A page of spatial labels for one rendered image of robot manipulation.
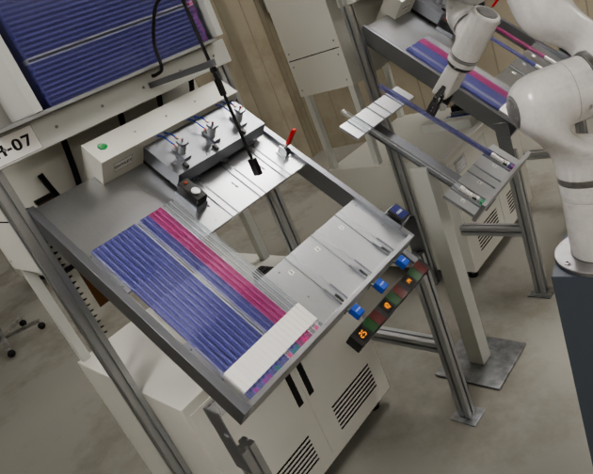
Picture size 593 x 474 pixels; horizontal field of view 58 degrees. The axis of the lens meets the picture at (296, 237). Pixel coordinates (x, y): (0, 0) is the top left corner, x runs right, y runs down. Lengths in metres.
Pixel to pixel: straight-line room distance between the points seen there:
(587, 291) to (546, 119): 0.39
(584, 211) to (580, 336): 0.30
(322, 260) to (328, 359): 0.48
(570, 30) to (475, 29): 0.49
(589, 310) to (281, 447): 0.93
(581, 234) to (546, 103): 0.30
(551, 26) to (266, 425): 1.22
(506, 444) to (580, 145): 1.04
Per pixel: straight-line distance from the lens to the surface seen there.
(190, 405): 1.46
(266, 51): 5.28
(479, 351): 2.09
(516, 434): 1.90
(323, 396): 1.79
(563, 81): 1.11
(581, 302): 1.29
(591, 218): 1.21
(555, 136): 1.11
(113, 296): 1.28
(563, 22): 1.16
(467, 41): 1.63
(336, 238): 1.44
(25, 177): 1.56
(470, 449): 1.89
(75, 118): 1.45
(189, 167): 1.44
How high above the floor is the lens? 1.40
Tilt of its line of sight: 22 degrees down
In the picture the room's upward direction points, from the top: 23 degrees counter-clockwise
